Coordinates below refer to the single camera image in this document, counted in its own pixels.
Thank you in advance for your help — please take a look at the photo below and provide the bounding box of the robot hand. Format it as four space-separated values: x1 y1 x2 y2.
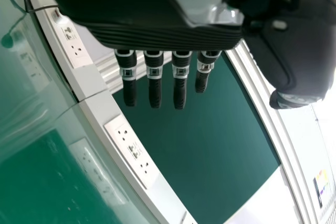
39 0 336 111

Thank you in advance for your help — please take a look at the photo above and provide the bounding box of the white socket panel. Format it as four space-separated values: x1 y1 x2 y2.
51 8 95 69
103 115 161 190

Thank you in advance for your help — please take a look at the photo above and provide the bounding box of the colour chart card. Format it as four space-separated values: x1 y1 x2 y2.
312 168 330 209

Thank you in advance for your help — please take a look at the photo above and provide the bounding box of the white socket rail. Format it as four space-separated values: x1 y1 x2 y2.
20 0 196 224

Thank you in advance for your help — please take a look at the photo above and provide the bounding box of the white ridged frame rail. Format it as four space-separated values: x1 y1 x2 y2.
225 41 323 224

